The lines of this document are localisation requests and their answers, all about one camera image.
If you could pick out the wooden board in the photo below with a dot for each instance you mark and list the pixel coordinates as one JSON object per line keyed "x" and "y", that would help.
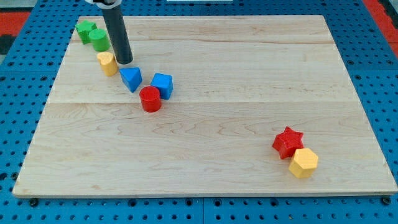
{"x": 238, "y": 82}

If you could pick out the yellow hexagon block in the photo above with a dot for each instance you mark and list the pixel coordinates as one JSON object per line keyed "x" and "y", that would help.
{"x": 303, "y": 163}

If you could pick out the blue cube block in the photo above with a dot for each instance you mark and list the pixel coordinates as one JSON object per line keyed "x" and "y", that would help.
{"x": 164, "y": 83}

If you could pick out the red cylinder block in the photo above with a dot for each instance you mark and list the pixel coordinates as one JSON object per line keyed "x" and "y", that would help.
{"x": 150, "y": 99}

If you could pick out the blue triangle block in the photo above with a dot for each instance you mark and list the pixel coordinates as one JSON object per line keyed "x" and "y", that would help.
{"x": 131, "y": 77}

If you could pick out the red star block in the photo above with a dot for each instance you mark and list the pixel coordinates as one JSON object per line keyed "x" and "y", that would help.
{"x": 287, "y": 142}

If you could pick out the yellow heart block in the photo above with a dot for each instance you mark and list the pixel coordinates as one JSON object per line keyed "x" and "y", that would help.
{"x": 108, "y": 63}

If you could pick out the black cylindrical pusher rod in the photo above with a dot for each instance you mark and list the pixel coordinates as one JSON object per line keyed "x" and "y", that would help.
{"x": 115, "y": 25}

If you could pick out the green cylinder block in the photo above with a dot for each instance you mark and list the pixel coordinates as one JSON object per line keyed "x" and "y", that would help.
{"x": 99, "y": 40}

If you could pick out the green star block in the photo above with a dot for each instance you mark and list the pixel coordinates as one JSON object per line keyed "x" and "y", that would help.
{"x": 83, "y": 29}

